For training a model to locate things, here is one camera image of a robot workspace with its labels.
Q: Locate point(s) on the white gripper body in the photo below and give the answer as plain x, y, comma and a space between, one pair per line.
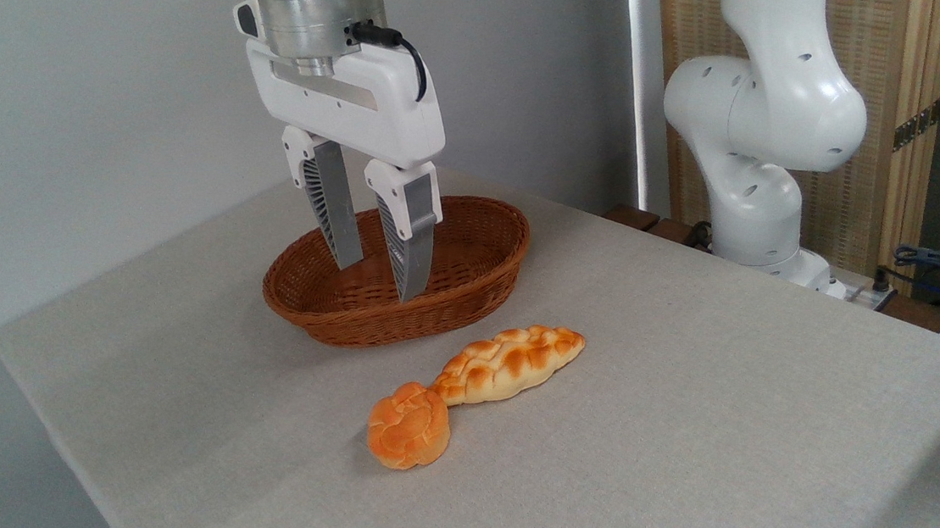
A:
389, 118

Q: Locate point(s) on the bamboo folding screen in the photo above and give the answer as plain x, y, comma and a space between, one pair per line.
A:
882, 15

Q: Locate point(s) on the dark metal screen hinge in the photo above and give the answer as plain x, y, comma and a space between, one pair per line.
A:
916, 125

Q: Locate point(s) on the brown wicker basket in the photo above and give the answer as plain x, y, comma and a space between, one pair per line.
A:
478, 255

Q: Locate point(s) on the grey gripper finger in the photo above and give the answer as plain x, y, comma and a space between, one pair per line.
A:
410, 244
336, 216

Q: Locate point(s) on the round orange bread roll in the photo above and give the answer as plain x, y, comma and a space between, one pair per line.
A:
408, 429

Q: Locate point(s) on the white vertical post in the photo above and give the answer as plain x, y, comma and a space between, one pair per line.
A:
647, 70

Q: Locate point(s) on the long braided bread loaf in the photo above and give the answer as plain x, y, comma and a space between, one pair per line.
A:
512, 361

